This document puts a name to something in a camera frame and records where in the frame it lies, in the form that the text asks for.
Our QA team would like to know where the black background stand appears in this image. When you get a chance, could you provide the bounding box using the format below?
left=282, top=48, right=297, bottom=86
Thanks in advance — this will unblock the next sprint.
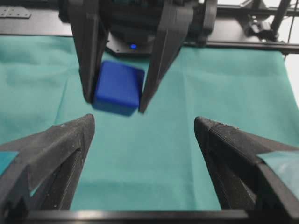
left=235, top=0, right=299, bottom=43

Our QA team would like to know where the blue block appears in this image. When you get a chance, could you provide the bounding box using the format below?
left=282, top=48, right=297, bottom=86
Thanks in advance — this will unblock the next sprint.
left=92, top=60, right=145, bottom=116

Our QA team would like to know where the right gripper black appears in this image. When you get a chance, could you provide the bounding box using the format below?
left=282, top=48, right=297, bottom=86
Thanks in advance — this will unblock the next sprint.
left=58, top=0, right=217, bottom=113

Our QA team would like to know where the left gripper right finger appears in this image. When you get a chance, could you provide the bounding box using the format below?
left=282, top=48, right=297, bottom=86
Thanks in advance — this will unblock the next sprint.
left=194, top=117, right=299, bottom=224

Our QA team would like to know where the green table cloth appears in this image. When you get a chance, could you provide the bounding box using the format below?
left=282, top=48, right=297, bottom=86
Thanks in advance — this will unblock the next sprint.
left=0, top=36, right=299, bottom=210

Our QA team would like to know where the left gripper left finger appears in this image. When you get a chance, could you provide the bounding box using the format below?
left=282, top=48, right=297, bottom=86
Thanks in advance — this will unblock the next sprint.
left=0, top=114, right=95, bottom=224

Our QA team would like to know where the black frame rail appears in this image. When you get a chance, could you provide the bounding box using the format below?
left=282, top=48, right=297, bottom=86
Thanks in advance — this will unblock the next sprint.
left=0, top=1, right=299, bottom=55

